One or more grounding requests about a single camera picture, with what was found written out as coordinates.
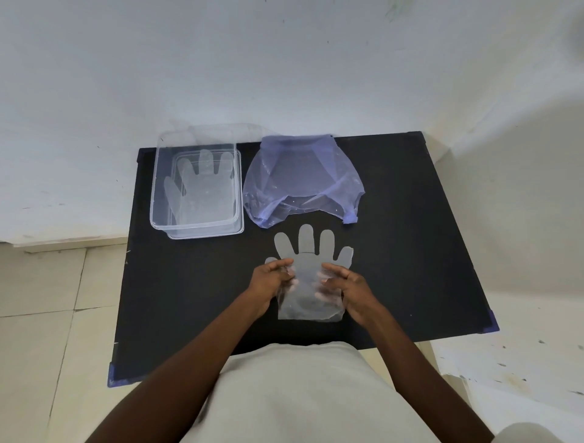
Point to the person's left hand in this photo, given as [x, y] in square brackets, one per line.
[267, 290]

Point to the clear plastic container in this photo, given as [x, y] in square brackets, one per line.
[157, 205]

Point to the blue table corner tape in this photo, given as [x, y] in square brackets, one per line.
[492, 324]
[112, 378]

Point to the clear plastic glove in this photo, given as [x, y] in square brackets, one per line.
[200, 191]
[305, 255]

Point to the person's right forearm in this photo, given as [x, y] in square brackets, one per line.
[419, 379]

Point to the person's left forearm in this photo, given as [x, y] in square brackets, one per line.
[182, 379]

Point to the blue plastic bag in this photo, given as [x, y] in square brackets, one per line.
[260, 182]

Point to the person's right hand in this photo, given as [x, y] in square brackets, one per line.
[356, 296]

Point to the person's white shirt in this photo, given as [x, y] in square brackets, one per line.
[301, 392]

